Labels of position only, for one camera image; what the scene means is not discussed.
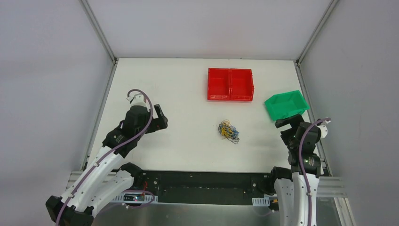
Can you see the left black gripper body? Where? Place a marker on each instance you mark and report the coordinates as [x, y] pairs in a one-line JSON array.
[[157, 120]]

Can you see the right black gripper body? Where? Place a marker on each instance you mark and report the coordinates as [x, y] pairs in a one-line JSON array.
[[288, 121]]

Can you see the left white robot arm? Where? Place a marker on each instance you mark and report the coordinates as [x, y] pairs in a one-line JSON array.
[[105, 177]]

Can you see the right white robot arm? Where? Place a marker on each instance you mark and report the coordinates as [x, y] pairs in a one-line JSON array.
[[296, 187]]

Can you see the green plastic bin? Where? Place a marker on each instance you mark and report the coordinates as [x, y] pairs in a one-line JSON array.
[[284, 105]]

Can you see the right red bin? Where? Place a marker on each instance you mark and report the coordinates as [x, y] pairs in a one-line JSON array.
[[242, 86]]

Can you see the red bin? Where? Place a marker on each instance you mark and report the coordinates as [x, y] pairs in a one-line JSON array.
[[218, 84], [242, 86]]

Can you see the left red bin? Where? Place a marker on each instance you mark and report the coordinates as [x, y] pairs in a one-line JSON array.
[[218, 84]]

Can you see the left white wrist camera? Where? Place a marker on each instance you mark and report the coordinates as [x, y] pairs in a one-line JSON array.
[[137, 100]]

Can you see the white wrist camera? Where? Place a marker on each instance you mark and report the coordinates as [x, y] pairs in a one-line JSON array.
[[137, 100], [323, 128]]

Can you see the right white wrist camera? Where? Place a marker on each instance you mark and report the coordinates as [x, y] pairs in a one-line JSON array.
[[323, 128]]

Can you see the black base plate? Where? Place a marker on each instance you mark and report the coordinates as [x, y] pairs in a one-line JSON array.
[[213, 188]]

